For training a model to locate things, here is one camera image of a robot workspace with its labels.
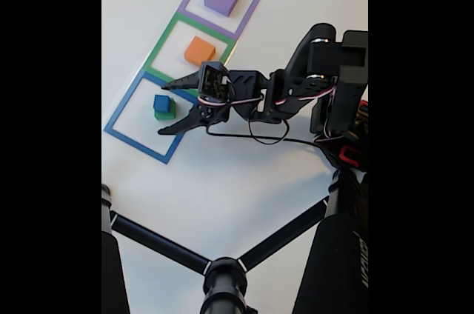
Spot black camera tripod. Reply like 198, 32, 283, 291
101, 167, 369, 314

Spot orange square block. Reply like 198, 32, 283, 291
183, 36, 216, 69

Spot small blue cube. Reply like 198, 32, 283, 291
153, 94, 171, 113

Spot black camera cable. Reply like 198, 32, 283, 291
205, 104, 327, 147

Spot purple square frame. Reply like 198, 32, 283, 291
178, 0, 268, 41

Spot green square frame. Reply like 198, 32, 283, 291
142, 11, 238, 102

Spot green square block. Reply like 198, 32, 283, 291
154, 97, 177, 121

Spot blue square frame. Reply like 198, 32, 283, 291
103, 70, 203, 165

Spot red white servo cable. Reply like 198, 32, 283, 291
197, 84, 345, 144

